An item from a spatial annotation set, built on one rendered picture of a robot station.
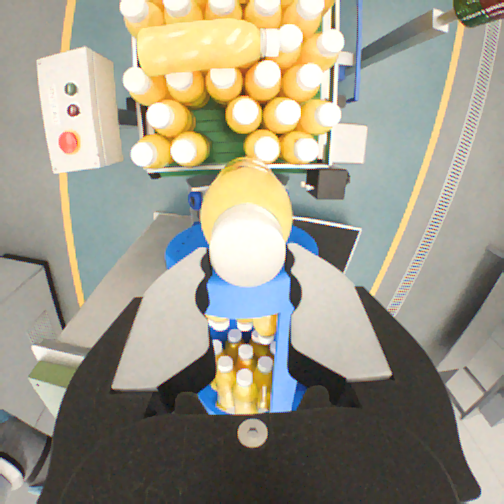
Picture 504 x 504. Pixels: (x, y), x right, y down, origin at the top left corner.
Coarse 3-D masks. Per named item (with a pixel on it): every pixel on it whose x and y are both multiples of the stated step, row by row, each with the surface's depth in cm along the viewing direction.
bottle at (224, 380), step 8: (232, 368) 59; (216, 376) 59; (224, 376) 58; (232, 376) 59; (216, 384) 60; (224, 384) 58; (232, 384) 59; (224, 392) 60; (224, 400) 62; (232, 400) 62
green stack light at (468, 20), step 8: (456, 0) 21; (464, 0) 20; (472, 0) 19; (456, 8) 22; (464, 8) 20; (472, 8) 19; (480, 8) 18; (464, 16) 21; (472, 16) 20; (480, 16) 20; (488, 16) 19; (464, 24) 23; (472, 24) 22; (480, 24) 21
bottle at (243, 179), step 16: (240, 160) 22; (256, 160) 24; (224, 176) 16; (240, 176) 15; (256, 176) 15; (272, 176) 16; (208, 192) 16; (224, 192) 14; (240, 192) 14; (256, 192) 14; (272, 192) 14; (208, 208) 14; (224, 208) 14; (240, 208) 13; (256, 208) 13; (272, 208) 14; (288, 208) 15; (208, 224) 14; (288, 224) 15; (208, 240) 15
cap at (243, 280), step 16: (224, 224) 11; (240, 224) 11; (256, 224) 11; (272, 224) 12; (224, 240) 11; (240, 240) 11; (256, 240) 11; (272, 240) 11; (224, 256) 12; (240, 256) 12; (256, 256) 12; (272, 256) 12; (224, 272) 12; (240, 272) 12; (256, 272) 12; (272, 272) 12
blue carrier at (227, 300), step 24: (192, 240) 44; (288, 240) 44; (312, 240) 44; (168, 264) 37; (216, 288) 32; (240, 288) 32; (264, 288) 33; (288, 288) 35; (216, 312) 34; (240, 312) 34; (264, 312) 35; (288, 312) 37; (216, 336) 69; (288, 384) 49; (216, 408) 52; (288, 408) 57
